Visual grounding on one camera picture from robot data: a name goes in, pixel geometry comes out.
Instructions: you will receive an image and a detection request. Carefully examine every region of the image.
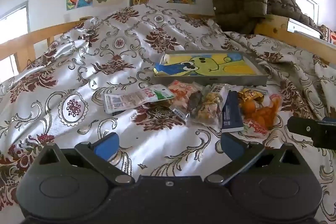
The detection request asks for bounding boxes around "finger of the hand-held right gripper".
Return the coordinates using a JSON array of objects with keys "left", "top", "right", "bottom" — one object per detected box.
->
[{"left": 287, "top": 116, "right": 336, "bottom": 148}]

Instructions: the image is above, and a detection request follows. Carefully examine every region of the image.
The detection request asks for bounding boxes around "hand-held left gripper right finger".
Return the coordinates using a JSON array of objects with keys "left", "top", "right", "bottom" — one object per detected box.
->
[{"left": 205, "top": 132, "right": 302, "bottom": 185}]

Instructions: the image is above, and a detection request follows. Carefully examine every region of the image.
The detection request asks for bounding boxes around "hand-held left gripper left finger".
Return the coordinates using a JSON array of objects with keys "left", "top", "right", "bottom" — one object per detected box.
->
[{"left": 34, "top": 132, "right": 135, "bottom": 185}]

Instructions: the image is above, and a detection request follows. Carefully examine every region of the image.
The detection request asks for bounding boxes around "small pink white packet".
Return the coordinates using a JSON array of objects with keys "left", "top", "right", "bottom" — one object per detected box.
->
[{"left": 243, "top": 119, "right": 270, "bottom": 139}]

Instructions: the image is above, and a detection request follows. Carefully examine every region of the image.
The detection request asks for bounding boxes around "dark blue box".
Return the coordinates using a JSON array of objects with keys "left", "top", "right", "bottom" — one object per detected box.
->
[{"left": 221, "top": 90, "right": 245, "bottom": 133}]

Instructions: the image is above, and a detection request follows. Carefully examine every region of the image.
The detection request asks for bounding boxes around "orange tangerine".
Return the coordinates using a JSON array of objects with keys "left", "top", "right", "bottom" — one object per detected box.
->
[{"left": 240, "top": 101, "right": 257, "bottom": 115}]

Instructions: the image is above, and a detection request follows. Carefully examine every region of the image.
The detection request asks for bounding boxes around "orange red snack packet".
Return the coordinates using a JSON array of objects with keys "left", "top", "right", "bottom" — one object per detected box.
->
[{"left": 243, "top": 94, "right": 283, "bottom": 132}]

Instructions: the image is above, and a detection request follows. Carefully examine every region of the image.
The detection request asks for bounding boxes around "clear bag of nut snacks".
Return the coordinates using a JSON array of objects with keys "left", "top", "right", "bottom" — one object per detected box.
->
[{"left": 188, "top": 83, "right": 229, "bottom": 128}]

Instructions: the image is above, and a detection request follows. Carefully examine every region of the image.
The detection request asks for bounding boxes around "white green snack pouch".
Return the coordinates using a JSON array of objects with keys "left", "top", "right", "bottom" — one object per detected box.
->
[{"left": 104, "top": 84, "right": 176, "bottom": 114}]

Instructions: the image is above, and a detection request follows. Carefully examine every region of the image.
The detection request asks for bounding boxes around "yellow snack packet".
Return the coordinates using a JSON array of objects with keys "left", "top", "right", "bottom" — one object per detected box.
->
[{"left": 237, "top": 88, "right": 267, "bottom": 104}]

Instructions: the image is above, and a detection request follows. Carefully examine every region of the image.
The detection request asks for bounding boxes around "clear bag of dark plums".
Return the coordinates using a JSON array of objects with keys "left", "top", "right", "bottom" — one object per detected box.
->
[{"left": 170, "top": 91, "right": 205, "bottom": 125}]

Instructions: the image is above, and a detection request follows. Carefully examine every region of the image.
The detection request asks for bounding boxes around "grey metal tray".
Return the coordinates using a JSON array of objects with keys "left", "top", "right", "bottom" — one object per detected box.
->
[{"left": 153, "top": 50, "right": 270, "bottom": 87}]

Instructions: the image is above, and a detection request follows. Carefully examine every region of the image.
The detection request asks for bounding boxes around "cartoon drawing paper liner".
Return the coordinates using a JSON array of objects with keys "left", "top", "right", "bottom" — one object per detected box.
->
[{"left": 154, "top": 53, "right": 257, "bottom": 77}]

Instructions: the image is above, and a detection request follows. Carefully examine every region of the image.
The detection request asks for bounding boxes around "floral printed blanket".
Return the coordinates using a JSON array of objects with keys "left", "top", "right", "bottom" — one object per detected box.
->
[{"left": 0, "top": 4, "right": 336, "bottom": 224}]

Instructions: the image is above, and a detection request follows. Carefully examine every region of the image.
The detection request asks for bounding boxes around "bright window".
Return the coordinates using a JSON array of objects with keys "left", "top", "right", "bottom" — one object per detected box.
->
[{"left": 0, "top": 0, "right": 30, "bottom": 83}]

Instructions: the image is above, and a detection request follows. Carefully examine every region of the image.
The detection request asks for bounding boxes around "white window frame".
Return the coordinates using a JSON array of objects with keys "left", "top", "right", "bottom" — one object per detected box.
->
[{"left": 287, "top": 0, "right": 324, "bottom": 39}]

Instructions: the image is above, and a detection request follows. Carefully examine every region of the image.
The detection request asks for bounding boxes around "wooden bed frame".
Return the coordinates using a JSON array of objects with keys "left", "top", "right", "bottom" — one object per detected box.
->
[{"left": 0, "top": 14, "right": 336, "bottom": 83}]

